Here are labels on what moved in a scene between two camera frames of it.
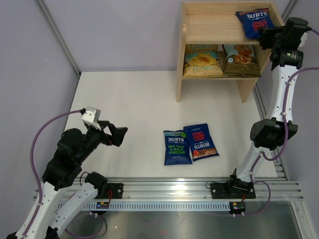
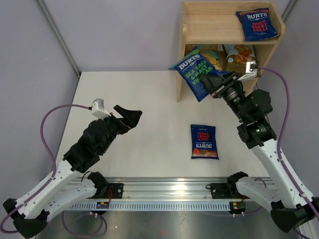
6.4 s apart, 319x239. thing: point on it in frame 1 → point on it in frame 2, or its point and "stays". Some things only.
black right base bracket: [226, 190] stays
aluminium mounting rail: [187, 187] stays
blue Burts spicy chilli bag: [252, 21] stays
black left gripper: [116, 138] → [130, 119]
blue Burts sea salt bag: [177, 149] → [192, 65]
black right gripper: [265, 34] → [211, 83]
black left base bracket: [116, 190] stays
